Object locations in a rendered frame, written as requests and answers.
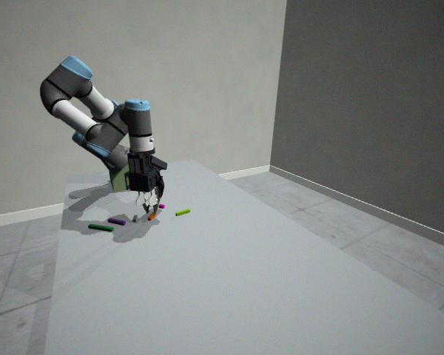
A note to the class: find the lime green rod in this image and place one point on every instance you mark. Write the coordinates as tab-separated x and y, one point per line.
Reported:
182	212

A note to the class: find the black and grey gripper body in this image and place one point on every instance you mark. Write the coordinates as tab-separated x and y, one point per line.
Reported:
143	175

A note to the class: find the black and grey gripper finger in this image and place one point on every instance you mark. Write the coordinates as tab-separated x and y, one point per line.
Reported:
156	194
143	200

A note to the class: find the purple rod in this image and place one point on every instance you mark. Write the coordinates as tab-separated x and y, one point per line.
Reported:
119	222

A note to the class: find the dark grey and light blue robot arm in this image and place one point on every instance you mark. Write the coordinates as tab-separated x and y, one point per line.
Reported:
110	122

